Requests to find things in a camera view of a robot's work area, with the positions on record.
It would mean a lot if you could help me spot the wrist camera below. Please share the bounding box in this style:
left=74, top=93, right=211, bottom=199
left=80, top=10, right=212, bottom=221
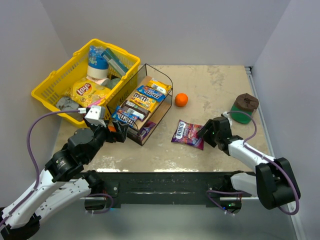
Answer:
left=84, top=105, right=107, bottom=128
left=221, top=111, right=233, bottom=126

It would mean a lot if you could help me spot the grey crumpled cloth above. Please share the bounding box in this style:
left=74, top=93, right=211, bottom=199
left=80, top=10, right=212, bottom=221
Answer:
left=55, top=96, right=80, bottom=113

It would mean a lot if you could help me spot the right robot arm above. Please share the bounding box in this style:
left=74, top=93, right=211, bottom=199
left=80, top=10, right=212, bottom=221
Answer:
left=197, top=115, right=301, bottom=216

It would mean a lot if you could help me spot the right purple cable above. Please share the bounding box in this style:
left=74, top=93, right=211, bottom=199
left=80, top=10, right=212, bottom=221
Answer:
left=226, top=110, right=301, bottom=216

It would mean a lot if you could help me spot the wood and wire shelf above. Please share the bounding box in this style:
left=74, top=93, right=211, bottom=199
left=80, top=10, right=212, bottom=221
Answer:
left=107, top=63, right=173, bottom=146

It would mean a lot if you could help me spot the yellow Lay's chips bag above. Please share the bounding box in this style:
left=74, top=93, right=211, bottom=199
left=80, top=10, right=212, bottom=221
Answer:
left=64, top=78, right=111, bottom=108

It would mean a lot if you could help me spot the purple cable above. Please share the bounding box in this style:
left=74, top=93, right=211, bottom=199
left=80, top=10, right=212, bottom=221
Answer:
left=0, top=108, right=87, bottom=226
left=226, top=110, right=301, bottom=216

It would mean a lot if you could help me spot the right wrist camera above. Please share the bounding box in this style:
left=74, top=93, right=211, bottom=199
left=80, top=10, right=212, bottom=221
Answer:
left=221, top=111, right=233, bottom=126

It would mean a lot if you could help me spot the orange near shelf back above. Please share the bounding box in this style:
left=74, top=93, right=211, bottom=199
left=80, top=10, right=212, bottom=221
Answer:
left=174, top=93, right=189, bottom=108

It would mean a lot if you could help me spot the yellow M&M's bag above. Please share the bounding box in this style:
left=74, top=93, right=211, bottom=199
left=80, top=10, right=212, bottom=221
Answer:
left=129, top=91, right=159, bottom=113

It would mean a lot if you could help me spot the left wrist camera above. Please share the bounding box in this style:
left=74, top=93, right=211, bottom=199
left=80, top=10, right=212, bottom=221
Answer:
left=84, top=105, right=107, bottom=128

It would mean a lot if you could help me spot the blue M&M's bag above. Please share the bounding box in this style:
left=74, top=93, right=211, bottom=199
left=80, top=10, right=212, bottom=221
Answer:
left=137, top=85, right=166, bottom=102
left=111, top=106, right=139, bottom=127

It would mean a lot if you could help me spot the green cup brown lid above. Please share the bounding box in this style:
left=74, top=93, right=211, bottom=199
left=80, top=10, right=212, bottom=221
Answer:
left=230, top=93, right=259, bottom=125

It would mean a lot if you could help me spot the pink tissue roll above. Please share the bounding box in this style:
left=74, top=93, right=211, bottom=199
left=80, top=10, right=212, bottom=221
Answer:
left=86, top=75, right=110, bottom=87

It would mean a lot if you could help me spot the purple Fox's candy bag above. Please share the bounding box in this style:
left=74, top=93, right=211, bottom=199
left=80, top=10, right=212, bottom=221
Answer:
left=128, top=121, right=156, bottom=142

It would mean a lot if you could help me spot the brown chocolate bag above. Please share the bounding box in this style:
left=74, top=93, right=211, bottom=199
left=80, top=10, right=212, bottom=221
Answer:
left=121, top=100, right=150, bottom=121

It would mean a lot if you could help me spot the small yellow snack bar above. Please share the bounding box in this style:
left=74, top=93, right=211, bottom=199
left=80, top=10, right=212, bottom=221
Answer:
left=147, top=78, right=172, bottom=95

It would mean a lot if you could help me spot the pink package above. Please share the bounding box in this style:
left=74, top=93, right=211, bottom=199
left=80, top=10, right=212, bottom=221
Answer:
left=91, top=98, right=105, bottom=106

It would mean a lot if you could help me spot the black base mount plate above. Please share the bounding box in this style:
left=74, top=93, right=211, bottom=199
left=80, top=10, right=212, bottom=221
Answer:
left=85, top=172, right=250, bottom=210

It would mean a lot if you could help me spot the teal box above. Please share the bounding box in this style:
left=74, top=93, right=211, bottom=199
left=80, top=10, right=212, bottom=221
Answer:
left=101, top=48, right=128, bottom=77

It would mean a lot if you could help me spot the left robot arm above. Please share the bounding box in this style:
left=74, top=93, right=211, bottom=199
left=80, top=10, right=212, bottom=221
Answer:
left=0, top=120, right=129, bottom=240

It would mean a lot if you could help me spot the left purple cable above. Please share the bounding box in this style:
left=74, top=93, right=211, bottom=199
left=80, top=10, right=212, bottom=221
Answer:
left=0, top=108, right=87, bottom=226

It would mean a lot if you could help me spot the green round ball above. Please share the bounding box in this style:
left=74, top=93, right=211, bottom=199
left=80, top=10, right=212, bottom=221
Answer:
left=108, top=78, right=121, bottom=90

